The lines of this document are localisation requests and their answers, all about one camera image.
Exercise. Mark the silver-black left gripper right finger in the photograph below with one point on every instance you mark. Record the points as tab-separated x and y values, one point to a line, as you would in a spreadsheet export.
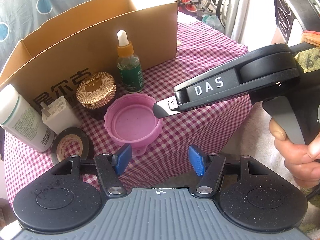
165	108

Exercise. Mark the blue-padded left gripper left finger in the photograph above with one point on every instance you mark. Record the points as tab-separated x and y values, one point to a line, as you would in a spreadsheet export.
108	167

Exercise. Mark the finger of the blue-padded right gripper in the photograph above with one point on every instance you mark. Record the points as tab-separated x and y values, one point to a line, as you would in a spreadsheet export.
216	171

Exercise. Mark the person's right hand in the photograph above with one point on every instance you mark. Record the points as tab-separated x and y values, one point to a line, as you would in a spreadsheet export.
300	160

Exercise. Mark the pink collapsible silicone cup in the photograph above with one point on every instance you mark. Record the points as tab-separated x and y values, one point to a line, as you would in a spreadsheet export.
130	120

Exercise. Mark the black tape roll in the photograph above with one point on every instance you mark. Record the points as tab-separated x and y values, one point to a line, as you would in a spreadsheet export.
69	142

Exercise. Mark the green dropper bottle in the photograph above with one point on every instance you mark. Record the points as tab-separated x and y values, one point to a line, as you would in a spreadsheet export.
128	64

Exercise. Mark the gold lidded round jar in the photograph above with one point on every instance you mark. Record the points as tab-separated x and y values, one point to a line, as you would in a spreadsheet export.
97	90

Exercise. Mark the white power adapter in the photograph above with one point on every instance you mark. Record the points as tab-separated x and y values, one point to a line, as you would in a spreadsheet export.
59	115

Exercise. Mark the white cylindrical bottle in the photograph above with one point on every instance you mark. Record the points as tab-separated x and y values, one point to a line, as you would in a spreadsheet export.
20	119

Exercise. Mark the brown cardboard box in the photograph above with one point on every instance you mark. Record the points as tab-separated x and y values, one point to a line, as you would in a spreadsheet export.
54	59

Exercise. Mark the blue patterned hanging bedsheet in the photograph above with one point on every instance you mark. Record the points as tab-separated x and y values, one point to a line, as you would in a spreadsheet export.
21	17

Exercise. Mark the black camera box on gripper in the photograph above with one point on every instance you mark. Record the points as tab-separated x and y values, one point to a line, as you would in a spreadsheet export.
292	18

